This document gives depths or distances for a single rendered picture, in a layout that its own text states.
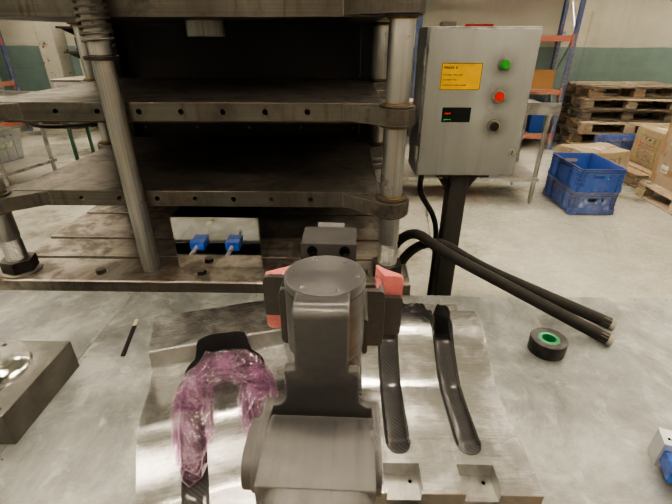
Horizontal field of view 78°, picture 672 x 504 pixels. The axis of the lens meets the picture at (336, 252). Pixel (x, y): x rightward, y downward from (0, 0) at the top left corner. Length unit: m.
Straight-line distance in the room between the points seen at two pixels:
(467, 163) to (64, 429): 1.17
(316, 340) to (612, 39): 7.48
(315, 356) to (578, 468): 0.67
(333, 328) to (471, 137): 1.09
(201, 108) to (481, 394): 0.97
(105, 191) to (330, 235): 1.15
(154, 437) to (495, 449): 0.53
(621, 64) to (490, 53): 6.50
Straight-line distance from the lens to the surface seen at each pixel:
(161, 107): 1.28
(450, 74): 1.26
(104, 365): 1.08
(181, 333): 0.91
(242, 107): 1.21
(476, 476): 0.73
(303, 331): 0.26
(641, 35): 7.79
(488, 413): 0.79
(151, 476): 0.75
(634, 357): 1.18
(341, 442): 0.27
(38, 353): 1.07
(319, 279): 0.28
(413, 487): 0.70
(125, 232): 1.77
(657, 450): 0.94
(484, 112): 1.30
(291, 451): 0.27
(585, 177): 4.26
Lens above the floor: 1.45
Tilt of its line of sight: 28 degrees down
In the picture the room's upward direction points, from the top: straight up
